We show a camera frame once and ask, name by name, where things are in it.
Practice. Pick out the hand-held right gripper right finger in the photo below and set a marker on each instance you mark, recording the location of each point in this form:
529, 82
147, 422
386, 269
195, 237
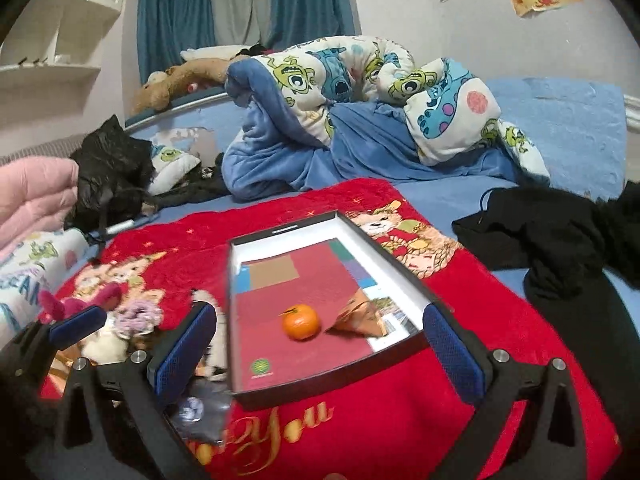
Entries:
452, 355

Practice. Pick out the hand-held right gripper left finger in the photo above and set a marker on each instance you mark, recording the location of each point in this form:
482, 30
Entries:
187, 355

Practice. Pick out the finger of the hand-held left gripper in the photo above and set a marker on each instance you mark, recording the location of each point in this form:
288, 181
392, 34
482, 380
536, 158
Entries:
77, 327

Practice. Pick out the black shallow box red lining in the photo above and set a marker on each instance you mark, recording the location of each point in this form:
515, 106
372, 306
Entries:
290, 295

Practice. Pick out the pink plush item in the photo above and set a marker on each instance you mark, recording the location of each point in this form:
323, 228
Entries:
75, 305

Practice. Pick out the white fluffy item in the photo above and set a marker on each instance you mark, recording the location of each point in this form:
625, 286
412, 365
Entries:
102, 347

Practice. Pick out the clear plastic bag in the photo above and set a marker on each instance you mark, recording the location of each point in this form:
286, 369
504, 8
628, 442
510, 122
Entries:
200, 410

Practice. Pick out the purple crochet scrunchie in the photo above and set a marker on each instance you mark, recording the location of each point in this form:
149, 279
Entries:
137, 316

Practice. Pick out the white printed cloth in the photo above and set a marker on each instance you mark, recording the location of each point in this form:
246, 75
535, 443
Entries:
35, 265

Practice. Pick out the red printed blanket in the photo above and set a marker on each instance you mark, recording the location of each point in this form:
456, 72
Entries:
400, 435

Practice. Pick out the gold triangular snack packet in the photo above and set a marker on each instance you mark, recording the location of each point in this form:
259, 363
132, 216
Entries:
362, 317

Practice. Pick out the silver black stick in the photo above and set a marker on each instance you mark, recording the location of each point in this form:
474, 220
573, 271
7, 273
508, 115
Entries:
120, 227

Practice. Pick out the tangerine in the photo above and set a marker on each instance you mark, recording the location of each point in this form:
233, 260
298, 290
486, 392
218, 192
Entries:
301, 322

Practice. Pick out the pink quilt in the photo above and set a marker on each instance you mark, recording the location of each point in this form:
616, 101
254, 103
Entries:
30, 195

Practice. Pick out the black clothing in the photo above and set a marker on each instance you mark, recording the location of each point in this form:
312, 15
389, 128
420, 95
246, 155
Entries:
550, 240

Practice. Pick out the dark garment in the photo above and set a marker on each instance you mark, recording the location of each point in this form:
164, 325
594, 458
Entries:
200, 187

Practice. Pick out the black plastic bag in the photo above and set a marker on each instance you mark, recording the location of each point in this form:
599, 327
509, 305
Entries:
110, 160

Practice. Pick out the monster print pillow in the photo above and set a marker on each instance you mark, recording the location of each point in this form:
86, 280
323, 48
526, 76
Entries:
172, 165

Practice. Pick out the bed with blue sheet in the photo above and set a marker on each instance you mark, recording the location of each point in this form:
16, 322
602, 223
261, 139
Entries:
565, 125

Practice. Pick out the brown teddy bear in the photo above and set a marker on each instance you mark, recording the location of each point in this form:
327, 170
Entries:
200, 70

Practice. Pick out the monster print blue quilt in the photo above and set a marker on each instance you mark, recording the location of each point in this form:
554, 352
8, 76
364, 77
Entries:
300, 75

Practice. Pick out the white plush toy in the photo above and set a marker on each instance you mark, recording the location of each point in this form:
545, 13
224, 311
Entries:
210, 52

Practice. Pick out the teal curtain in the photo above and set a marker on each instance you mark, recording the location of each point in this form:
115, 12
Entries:
170, 25
310, 0

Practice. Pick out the grey curtain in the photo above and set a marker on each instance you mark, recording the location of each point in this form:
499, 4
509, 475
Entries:
240, 5

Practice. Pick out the white wall shelf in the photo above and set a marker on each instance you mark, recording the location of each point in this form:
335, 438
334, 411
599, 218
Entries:
60, 25

